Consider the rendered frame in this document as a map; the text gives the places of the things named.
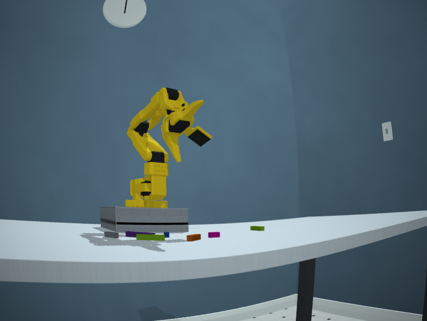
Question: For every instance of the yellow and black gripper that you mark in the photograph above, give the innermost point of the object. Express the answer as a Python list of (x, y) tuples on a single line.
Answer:
[(177, 123)]

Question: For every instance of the dark purple rod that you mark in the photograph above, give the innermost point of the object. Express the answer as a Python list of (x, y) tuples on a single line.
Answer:
[(133, 234)]

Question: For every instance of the lime green rod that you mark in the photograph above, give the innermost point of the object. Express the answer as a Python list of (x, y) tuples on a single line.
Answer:
[(257, 228), (156, 237)]

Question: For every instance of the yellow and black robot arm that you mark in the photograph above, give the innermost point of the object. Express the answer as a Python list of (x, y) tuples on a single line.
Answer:
[(156, 169)]

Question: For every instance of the magenta rod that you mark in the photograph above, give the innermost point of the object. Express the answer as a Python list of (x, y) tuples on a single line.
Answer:
[(213, 234)]

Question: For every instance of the dark grey rod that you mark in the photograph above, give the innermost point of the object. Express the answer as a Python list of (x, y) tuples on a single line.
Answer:
[(111, 234)]

